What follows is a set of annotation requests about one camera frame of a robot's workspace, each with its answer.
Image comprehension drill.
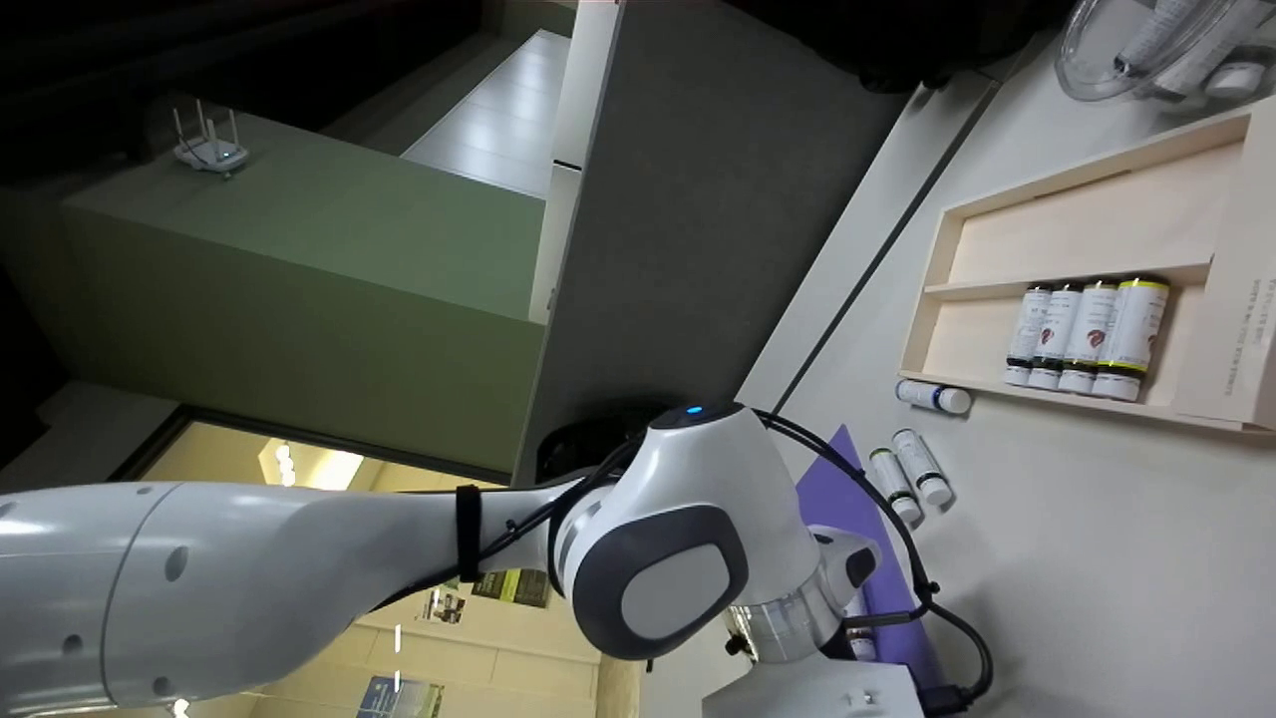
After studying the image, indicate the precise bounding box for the clear round plastic container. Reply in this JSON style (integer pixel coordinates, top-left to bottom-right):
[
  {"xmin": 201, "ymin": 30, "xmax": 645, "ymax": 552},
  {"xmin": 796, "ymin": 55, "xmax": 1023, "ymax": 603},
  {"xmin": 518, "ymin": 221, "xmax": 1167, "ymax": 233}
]
[{"xmin": 1051, "ymin": 0, "xmax": 1276, "ymax": 107}]

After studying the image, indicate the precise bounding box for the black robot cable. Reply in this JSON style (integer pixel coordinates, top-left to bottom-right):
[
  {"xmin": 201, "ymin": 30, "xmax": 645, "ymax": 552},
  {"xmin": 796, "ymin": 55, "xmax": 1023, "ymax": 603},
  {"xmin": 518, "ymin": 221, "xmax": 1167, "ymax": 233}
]
[{"xmin": 451, "ymin": 410, "xmax": 999, "ymax": 718}]

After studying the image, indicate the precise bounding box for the gray desk divider panel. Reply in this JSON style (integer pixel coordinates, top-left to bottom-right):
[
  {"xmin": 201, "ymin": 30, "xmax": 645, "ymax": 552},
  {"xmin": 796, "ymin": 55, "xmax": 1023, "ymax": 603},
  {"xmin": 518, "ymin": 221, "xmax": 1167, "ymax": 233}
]
[{"xmin": 521, "ymin": 0, "xmax": 932, "ymax": 470}]

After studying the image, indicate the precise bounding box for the blue wall poster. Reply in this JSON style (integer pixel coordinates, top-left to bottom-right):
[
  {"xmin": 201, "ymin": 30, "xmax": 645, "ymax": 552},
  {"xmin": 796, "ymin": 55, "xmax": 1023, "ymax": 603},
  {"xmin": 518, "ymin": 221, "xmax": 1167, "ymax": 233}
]
[{"xmin": 352, "ymin": 670, "xmax": 451, "ymax": 718}]

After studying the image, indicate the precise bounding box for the purple mat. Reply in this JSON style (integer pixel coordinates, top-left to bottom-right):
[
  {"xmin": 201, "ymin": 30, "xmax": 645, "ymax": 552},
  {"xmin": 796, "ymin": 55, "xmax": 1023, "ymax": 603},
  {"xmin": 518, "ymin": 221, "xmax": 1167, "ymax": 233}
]
[{"xmin": 795, "ymin": 424, "xmax": 952, "ymax": 674}]

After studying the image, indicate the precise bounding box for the rectangular ceiling light panel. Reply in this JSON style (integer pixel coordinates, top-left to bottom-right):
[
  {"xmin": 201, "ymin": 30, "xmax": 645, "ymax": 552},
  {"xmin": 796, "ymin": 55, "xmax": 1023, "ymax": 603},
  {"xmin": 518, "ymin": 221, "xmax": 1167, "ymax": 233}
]
[{"xmin": 256, "ymin": 434, "xmax": 369, "ymax": 495}]

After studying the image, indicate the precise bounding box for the white wifi router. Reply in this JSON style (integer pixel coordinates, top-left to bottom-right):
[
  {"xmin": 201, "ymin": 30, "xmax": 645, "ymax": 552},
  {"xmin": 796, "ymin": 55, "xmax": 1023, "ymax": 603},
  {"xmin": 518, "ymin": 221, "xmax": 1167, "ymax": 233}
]
[{"xmin": 162, "ymin": 95, "xmax": 256, "ymax": 180}]

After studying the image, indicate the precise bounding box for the black and white wall poster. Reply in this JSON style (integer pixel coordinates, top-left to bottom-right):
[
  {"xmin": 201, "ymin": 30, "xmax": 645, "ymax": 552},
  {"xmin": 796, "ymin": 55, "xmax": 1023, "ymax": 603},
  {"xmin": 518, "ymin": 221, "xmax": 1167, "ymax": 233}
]
[{"xmin": 424, "ymin": 584, "xmax": 469, "ymax": 632}]

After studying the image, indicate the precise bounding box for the light wooden tray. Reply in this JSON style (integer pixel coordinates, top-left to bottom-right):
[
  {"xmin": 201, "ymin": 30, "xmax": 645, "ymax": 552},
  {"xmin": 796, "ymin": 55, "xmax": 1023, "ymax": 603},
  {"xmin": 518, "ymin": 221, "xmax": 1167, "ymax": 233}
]
[{"xmin": 896, "ymin": 93, "xmax": 1276, "ymax": 452}]

